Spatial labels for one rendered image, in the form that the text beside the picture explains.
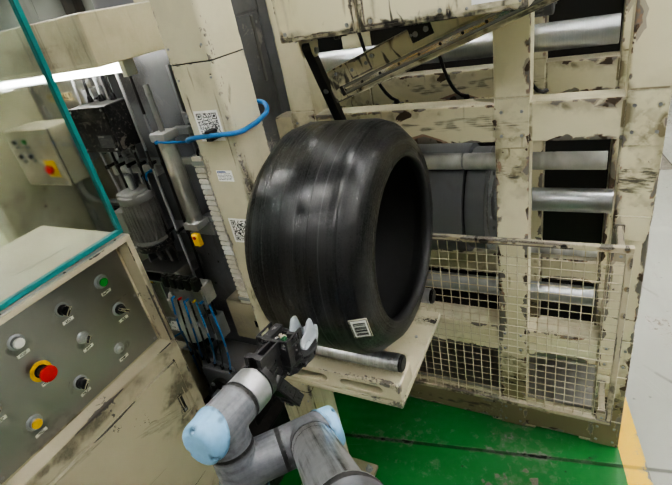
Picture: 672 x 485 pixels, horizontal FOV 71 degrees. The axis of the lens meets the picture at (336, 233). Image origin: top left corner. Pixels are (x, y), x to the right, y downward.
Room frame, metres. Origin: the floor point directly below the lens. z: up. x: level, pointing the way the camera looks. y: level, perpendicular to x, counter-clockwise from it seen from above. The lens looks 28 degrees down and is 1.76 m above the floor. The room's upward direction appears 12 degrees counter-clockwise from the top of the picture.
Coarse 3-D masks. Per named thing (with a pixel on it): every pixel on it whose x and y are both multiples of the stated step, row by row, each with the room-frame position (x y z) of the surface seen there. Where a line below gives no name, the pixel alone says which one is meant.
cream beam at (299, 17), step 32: (288, 0) 1.29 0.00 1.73; (320, 0) 1.25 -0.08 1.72; (352, 0) 1.21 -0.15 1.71; (384, 0) 1.16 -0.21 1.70; (416, 0) 1.13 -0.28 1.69; (448, 0) 1.09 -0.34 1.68; (512, 0) 1.02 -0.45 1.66; (288, 32) 1.30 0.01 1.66; (320, 32) 1.26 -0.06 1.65; (352, 32) 1.21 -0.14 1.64
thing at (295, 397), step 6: (276, 378) 0.65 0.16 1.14; (282, 378) 0.65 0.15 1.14; (282, 384) 0.65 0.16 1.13; (288, 384) 0.66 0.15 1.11; (276, 390) 0.64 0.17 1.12; (282, 390) 0.64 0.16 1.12; (288, 390) 0.66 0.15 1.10; (294, 390) 0.67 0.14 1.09; (276, 396) 0.68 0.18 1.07; (282, 396) 0.66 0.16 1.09; (288, 396) 0.65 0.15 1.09; (294, 396) 0.66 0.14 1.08; (300, 396) 0.68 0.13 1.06; (288, 402) 0.67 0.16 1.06; (294, 402) 0.66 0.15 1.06; (300, 402) 0.67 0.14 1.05
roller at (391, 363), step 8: (320, 352) 0.96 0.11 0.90; (328, 352) 0.95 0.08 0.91; (336, 352) 0.94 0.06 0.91; (344, 352) 0.93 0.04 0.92; (352, 352) 0.92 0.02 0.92; (384, 352) 0.89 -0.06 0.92; (392, 352) 0.89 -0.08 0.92; (344, 360) 0.93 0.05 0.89; (352, 360) 0.92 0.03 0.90; (360, 360) 0.90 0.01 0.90; (368, 360) 0.89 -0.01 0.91; (376, 360) 0.88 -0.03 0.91; (384, 360) 0.87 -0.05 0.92; (392, 360) 0.87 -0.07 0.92; (400, 360) 0.86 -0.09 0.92; (384, 368) 0.87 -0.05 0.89; (392, 368) 0.86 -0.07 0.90; (400, 368) 0.85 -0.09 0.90
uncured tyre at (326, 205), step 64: (320, 128) 1.06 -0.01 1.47; (384, 128) 1.03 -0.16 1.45; (256, 192) 0.96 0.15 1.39; (320, 192) 0.87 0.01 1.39; (384, 192) 1.30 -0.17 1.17; (256, 256) 0.88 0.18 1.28; (320, 256) 0.80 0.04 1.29; (384, 256) 1.23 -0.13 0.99; (320, 320) 0.80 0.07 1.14; (384, 320) 0.83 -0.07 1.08
